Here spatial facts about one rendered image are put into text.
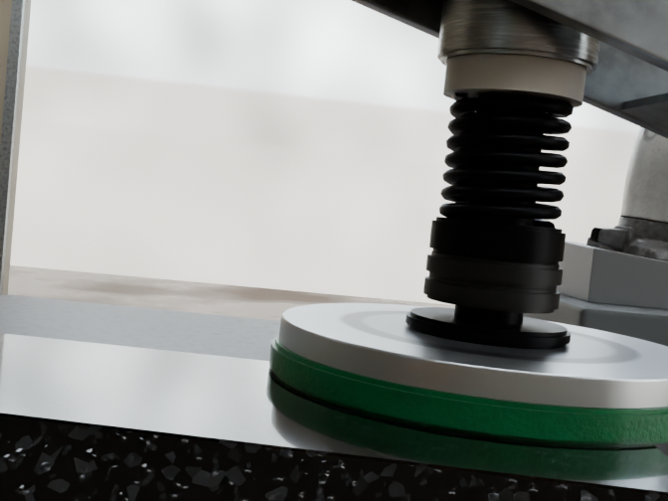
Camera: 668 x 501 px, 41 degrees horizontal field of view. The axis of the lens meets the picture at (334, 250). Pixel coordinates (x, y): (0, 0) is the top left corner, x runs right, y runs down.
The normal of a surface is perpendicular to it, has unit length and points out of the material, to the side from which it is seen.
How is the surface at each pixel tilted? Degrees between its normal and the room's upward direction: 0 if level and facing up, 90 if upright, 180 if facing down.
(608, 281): 90
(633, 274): 90
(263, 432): 0
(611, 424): 90
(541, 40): 90
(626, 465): 0
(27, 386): 0
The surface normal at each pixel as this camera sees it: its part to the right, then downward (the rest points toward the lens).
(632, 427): 0.44, 0.09
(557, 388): 0.11, 0.07
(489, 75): -0.51, 0.00
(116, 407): 0.10, -0.99
